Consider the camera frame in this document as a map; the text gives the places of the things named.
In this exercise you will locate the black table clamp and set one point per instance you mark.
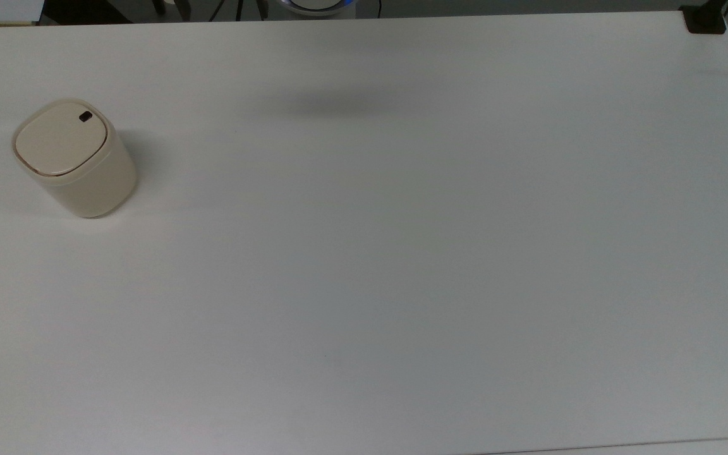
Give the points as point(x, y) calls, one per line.
point(704, 24)

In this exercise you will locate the beige plastic trash bin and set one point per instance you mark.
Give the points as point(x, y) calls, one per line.
point(83, 177)

